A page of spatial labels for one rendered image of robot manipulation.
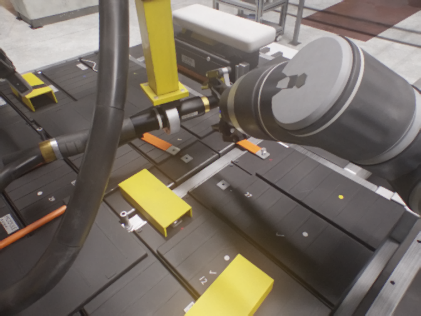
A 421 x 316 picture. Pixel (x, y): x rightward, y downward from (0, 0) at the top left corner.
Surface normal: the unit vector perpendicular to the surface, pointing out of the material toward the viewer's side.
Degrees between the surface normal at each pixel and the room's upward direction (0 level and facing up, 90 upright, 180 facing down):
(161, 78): 90
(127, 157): 0
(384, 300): 0
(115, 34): 49
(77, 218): 60
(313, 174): 0
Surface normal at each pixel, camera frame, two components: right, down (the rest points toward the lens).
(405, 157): 0.10, 0.68
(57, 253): 0.11, 0.17
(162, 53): 0.48, 0.58
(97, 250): -0.02, -0.74
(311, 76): -0.84, -0.33
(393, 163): -0.04, 0.83
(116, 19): 0.38, -0.07
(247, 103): -0.91, 0.09
